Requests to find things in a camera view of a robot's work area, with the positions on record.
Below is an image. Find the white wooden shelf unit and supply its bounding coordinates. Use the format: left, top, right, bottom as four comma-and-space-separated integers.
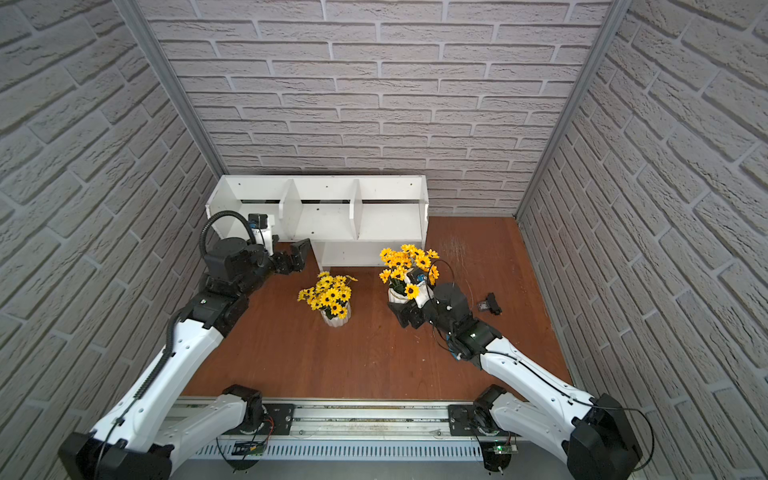
206, 175, 429, 270

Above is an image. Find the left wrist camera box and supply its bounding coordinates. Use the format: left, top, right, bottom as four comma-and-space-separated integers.
247, 213, 274, 256

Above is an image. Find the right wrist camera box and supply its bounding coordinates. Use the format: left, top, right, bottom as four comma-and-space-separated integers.
405, 267, 434, 309

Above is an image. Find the white perforated cable tray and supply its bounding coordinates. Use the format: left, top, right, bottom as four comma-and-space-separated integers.
197, 441, 485, 462

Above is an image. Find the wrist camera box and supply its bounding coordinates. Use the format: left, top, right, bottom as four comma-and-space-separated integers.
405, 267, 434, 309
247, 213, 274, 256

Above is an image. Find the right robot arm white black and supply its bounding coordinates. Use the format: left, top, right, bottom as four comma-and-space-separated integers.
388, 283, 653, 479

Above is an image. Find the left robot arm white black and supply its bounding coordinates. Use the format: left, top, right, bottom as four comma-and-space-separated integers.
58, 210, 311, 479

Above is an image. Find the sunflower pot white vase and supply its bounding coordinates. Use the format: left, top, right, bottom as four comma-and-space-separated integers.
379, 244, 440, 303
297, 272, 357, 328

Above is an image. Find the small black object on floor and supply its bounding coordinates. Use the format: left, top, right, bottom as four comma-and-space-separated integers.
477, 292, 502, 316

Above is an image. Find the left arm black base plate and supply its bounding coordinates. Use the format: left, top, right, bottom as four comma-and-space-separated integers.
258, 402, 296, 437

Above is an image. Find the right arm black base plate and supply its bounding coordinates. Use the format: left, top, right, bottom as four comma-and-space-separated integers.
447, 404, 518, 439

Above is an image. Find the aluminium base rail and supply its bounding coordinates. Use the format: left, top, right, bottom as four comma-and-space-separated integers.
161, 398, 577, 443

